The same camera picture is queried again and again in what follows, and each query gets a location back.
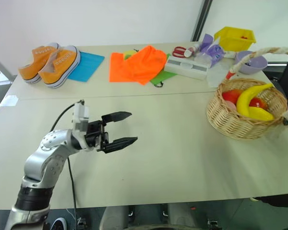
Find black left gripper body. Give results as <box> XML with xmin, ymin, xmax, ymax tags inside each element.
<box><xmin>84</xmin><ymin>119</ymin><xmax>110</xmax><ymax>152</ymax></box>

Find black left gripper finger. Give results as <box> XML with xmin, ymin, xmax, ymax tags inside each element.
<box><xmin>101</xmin><ymin>111</ymin><xmax>133</xmax><ymax>127</ymax></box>
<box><xmin>102</xmin><ymin>137</ymin><xmax>138</xmax><ymax>154</ymax></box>

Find small yellow toy banana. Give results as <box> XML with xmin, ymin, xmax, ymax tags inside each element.
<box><xmin>246</xmin><ymin>105</ymin><xmax>276</xmax><ymax>122</ymax></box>

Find red toy apple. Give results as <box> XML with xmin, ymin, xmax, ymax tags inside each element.
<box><xmin>249</xmin><ymin>97</ymin><xmax>268</xmax><ymax>111</ymax></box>

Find orange fabric bag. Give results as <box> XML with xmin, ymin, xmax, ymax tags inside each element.
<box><xmin>108</xmin><ymin>45</ymin><xmax>168</xmax><ymax>86</ymax></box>

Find large yellow toy banana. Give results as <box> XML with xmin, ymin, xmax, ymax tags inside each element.
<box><xmin>236</xmin><ymin>82</ymin><xmax>275</xmax><ymax>118</ymax></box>

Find purple plastic bowl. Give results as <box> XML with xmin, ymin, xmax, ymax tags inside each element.
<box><xmin>235</xmin><ymin>50</ymin><xmax>269</xmax><ymax>75</ymax></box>

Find blue cloth mat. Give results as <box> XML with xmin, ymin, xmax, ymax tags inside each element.
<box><xmin>67</xmin><ymin>50</ymin><xmax>106</xmax><ymax>83</ymax></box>

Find yellow-green round object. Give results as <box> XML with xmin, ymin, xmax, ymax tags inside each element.
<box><xmin>122</xmin><ymin>48</ymin><xmax>139</xmax><ymax>61</ymax></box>

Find red orange toy fruit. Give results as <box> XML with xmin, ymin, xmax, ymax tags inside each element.
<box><xmin>221</xmin><ymin>89</ymin><xmax>244</xmax><ymax>104</ymax></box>

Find pink toy fruit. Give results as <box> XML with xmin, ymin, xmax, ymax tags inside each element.
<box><xmin>224</xmin><ymin>100</ymin><xmax>237</xmax><ymax>111</ymax></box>

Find orange canvas sneaker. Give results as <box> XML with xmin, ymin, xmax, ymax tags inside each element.
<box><xmin>38</xmin><ymin>45</ymin><xmax>81</xmax><ymax>89</ymax></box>
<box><xmin>17</xmin><ymin>42</ymin><xmax>62</xmax><ymax>85</ymax></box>

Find clear plastic bag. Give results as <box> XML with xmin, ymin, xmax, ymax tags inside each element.
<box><xmin>205</xmin><ymin>57</ymin><xmax>236</xmax><ymax>88</ymax></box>

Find white plastic organizer box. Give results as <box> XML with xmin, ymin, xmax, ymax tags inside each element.
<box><xmin>163</xmin><ymin>56</ymin><xmax>211</xmax><ymax>81</ymax></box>

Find yellow plastic bin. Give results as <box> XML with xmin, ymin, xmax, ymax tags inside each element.
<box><xmin>214</xmin><ymin>26</ymin><xmax>257</xmax><ymax>52</ymax></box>

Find purple printed packet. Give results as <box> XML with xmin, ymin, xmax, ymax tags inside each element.
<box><xmin>207</xmin><ymin>44</ymin><xmax>225</xmax><ymax>67</ymax></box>

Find dark shape under table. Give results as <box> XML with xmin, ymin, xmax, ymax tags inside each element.
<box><xmin>251</xmin><ymin>195</ymin><xmax>288</xmax><ymax>208</ymax></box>

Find small red white bottle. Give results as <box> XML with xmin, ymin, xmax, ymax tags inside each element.
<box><xmin>184</xmin><ymin>44</ymin><xmax>203</xmax><ymax>59</ymax></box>

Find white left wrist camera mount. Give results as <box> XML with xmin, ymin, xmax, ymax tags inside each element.
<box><xmin>71</xmin><ymin>101</ymin><xmax>97</xmax><ymax>153</ymax></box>

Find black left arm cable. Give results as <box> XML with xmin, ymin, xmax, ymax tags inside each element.
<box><xmin>49</xmin><ymin>100</ymin><xmax>85</xmax><ymax>230</ymax></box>

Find green drawstring bag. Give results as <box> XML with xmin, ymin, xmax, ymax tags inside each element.
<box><xmin>149</xmin><ymin>53</ymin><xmax>179</xmax><ymax>88</ymax></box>

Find wicker basket with handle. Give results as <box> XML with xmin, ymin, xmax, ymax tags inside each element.
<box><xmin>206</xmin><ymin>46</ymin><xmax>288</xmax><ymax>141</ymax></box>

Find red handled scissors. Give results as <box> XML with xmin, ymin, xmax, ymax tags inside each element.
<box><xmin>172</xmin><ymin>46</ymin><xmax>188</xmax><ymax>58</ymax></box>

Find grey metal rail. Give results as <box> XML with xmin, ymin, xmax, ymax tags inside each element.
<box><xmin>0</xmin><ymin>51</ymin><xmax>18</xmax><ymax>85</ymax></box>

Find dark window frame post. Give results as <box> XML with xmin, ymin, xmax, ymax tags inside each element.
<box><xmin>190</xmin><ymin>0</ymin><xmax>213</xmax><ymax>42</ymax></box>

